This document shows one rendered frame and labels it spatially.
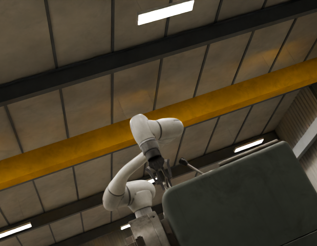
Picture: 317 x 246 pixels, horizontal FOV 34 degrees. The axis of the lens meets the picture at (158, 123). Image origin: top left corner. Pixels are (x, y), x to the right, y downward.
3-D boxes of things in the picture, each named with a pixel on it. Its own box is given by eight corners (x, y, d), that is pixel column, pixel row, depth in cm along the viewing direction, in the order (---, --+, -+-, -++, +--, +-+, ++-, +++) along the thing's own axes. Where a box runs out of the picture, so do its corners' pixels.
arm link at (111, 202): (103, 181, 288) (123, 177, 296) (95, 200, 300) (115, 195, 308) (112, 199, 281) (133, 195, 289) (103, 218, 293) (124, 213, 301)
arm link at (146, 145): (139, 149, 258) (144, 159, 256) (138, 142, 250) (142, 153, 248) (156, 142, 259) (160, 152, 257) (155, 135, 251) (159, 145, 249)
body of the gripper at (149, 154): (159, 152, 256) (167, 168, 253) (144, 158, 255) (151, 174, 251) (159, 146, 249) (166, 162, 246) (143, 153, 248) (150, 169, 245)
